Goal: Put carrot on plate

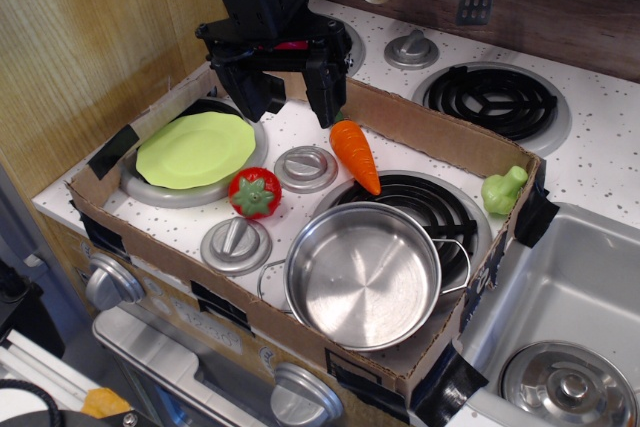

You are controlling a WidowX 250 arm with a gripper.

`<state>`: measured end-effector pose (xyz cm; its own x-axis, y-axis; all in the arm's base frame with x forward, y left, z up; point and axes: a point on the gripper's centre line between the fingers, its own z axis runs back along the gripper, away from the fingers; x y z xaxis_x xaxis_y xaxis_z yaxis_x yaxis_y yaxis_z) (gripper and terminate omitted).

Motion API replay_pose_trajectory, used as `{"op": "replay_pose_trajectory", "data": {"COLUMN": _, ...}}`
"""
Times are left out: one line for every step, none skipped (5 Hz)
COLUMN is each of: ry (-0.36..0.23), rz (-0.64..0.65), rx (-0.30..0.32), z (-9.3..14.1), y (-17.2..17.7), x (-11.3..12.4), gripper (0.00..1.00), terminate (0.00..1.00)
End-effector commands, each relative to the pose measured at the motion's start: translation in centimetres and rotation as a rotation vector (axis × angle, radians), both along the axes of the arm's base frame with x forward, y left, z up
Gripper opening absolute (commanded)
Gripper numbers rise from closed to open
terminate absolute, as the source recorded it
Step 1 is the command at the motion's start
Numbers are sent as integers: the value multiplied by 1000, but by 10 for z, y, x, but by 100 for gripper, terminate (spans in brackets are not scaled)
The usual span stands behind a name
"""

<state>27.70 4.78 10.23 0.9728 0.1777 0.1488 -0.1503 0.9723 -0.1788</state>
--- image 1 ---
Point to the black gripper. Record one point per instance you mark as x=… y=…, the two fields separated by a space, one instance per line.
x=241 y=49

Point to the orange toy carrot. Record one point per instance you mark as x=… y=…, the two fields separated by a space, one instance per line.
x=351 y=147

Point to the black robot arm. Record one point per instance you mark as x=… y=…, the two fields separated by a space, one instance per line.
x=261 y=38

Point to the light green plate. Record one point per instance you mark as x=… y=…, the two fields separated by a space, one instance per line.
x=196 y=150

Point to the red toy cup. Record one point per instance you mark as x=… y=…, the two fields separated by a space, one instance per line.
x=298 y=45

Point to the black burner coil rear left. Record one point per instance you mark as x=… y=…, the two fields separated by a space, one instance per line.
x=357 y=53

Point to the black burner coil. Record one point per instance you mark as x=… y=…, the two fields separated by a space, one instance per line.
x=508 y=102
x=357 y=53
x=442 y=213

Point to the grey stove knob centre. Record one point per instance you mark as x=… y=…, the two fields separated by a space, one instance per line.
x=306 y=169

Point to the grey stove knob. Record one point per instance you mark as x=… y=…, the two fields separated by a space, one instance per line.
x=306 y=169
x=236 y=247
x=411 y=52

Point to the red toy tomato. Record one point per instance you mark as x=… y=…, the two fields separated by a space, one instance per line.
x=255 y=193

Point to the grey stove knob rear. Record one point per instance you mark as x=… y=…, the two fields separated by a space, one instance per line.
x=411 y=52

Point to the grey stove knob front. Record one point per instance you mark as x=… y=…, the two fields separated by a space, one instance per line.
x=236 y=247

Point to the black burner coil front right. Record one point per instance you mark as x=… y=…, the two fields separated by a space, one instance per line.
x=442 y=213

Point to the stainless steel pot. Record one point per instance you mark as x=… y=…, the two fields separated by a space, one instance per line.
x=366 y=275

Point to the black burner coil rear right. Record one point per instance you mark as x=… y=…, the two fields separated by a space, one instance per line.
x=508 y=102

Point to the green toy broccoli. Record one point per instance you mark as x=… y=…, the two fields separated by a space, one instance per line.
x=500 y=192

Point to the silver oven dial left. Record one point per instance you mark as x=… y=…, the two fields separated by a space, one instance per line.
x=111 y=284

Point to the silver oven dial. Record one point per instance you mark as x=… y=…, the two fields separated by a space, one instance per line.
x=111 y=284
x=301 y=399

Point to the brown cardboard fence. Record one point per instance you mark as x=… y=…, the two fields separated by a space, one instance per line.
x=405 y=135

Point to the silver oven dial right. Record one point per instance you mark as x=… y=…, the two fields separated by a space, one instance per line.
x=301 y=399

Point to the grey metal sink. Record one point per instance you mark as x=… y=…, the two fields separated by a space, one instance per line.
x=578 y=284

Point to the silver pot lid in sink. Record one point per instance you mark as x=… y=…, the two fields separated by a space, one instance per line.
x=565 y=384

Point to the silver oven door handle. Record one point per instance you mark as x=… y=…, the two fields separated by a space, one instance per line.
x=168 y=364

